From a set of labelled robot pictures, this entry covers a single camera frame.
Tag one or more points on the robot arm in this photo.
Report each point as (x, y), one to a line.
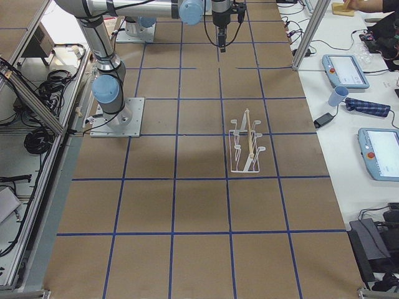
(108, 87)
(136, 26)

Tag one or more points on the teach pendant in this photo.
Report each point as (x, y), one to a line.
(379, 149)
(345, 71)

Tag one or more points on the blue cup on desk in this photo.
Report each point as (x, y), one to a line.
(338, 95)

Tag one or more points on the lower teach pendant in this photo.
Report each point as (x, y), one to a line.
(379, 149)

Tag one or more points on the aluminium frame post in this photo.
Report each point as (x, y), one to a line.
(315, 20)

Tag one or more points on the black power adapter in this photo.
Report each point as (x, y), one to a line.
(323, 120)

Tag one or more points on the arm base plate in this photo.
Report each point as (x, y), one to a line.
(146, 37)
(127, 123)

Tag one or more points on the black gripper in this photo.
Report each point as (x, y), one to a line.
(221, 17)

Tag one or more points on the white wire cup rack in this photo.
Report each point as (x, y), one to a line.
(244, 151)

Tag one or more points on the upper teach pendant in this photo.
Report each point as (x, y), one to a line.
(345, 71)

